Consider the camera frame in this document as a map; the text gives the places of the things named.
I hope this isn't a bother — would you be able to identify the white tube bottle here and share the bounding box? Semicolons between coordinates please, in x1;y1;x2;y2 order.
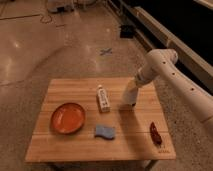
97;85;110;113

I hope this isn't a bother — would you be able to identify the wooden table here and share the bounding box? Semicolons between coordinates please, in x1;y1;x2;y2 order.
25;77;176;163

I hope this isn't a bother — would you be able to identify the dark red chili pepper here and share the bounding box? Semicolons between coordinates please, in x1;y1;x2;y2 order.
150;123;162;145

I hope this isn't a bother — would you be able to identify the orange ceramic bowl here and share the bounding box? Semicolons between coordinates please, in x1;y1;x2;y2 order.
50;103;86;134

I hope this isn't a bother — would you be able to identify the grey equipment base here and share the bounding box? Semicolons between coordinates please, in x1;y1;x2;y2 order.
46;0;74;13

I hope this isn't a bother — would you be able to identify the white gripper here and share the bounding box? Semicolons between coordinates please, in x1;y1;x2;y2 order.
122;80;138;107

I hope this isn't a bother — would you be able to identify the blue sponge eraser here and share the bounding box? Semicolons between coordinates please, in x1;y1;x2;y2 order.
95;125;115;140

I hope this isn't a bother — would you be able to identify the black box on floor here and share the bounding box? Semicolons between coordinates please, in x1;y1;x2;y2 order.
120;25;134;38

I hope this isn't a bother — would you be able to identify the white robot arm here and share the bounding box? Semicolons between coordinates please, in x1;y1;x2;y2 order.
122;49;213;136

